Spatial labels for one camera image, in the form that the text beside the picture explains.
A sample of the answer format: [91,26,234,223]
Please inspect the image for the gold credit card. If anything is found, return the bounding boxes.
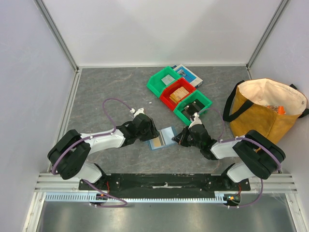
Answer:
[151,137,163,149]

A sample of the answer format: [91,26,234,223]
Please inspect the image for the blue card holder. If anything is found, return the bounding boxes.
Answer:
[147,126,176,150]

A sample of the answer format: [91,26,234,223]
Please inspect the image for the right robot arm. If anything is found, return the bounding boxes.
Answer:
[172,124,286,190]

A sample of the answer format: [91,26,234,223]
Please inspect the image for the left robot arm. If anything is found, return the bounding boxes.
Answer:
[47,113,160,190]

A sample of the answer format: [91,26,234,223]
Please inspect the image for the brown cards in bin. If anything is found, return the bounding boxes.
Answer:
[169,87,189,103]

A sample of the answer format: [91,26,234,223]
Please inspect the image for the grey card in bin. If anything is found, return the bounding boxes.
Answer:
[161,75,175,86]

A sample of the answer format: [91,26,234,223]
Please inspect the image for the black items in bin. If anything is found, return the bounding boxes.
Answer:
[182,99,205,120]

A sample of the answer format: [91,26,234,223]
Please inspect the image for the green bin near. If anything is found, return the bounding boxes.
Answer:
[173,90,212,126]

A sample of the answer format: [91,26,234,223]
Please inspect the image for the green bin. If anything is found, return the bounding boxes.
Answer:
[173,90,212,126]
[146,66,181,98]

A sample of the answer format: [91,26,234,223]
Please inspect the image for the red bin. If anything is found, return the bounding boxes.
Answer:
[159,78,196,111]

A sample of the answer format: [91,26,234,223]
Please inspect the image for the green bin far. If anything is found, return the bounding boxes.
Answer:
[146,66,181,98]

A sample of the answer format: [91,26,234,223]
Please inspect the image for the blue white box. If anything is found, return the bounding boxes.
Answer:
[172,64,203,88]

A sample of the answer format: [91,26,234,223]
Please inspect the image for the yellow tote bag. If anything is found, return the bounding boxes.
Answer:
[223,78,309,144]

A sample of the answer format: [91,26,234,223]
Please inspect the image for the orange item in bag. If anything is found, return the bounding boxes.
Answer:
[277,106,286,115]

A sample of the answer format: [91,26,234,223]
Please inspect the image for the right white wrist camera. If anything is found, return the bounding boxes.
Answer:
[189,113,202,127]

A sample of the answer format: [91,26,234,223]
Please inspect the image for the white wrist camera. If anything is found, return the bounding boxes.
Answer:
[189,113,202,127]
[130,108,145,117]

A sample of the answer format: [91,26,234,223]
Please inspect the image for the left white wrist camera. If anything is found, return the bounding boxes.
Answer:
[130,108,145,117]

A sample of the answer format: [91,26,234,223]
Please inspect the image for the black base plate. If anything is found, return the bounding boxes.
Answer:
[78,173,252,199]

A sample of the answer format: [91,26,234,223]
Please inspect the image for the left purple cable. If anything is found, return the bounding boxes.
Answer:
[50,98,136,209]

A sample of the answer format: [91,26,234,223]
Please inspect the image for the purple cable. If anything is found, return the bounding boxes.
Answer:
[197,107,283,210]
[50,98,136,209]

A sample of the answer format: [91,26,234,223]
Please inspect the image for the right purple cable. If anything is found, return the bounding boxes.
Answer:
[197,107,283,210]

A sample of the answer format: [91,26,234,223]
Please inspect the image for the white cable duct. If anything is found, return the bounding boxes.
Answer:
[45,192,227,203]

